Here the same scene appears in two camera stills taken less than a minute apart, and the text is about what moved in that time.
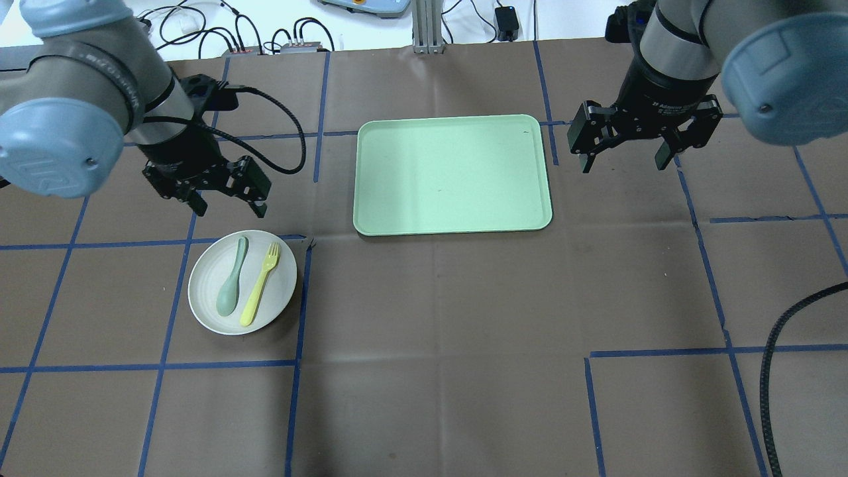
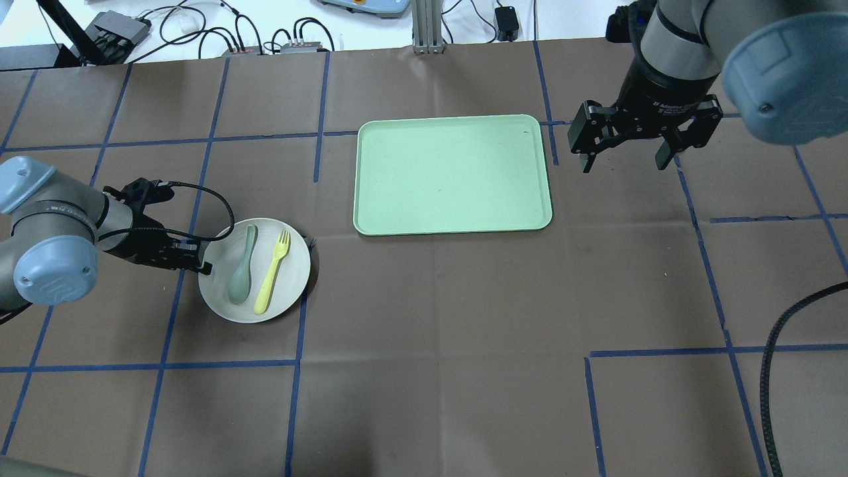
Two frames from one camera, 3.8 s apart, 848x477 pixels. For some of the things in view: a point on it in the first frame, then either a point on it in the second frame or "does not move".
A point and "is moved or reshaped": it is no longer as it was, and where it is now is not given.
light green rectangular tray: x=451 y=175 does not move
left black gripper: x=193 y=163 -> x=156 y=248
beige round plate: x=212 y=266 is moved or reshaped
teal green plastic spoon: x=226 y=299 -> x=240 y=279
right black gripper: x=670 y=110 does not move
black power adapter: x=507 y=24 does not move
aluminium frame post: x=426 y=24 does not move
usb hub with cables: x=249 y=51 does not move
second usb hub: x=307 y=47 does not move
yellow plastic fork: x=272 y=254 -> x=281 y=247
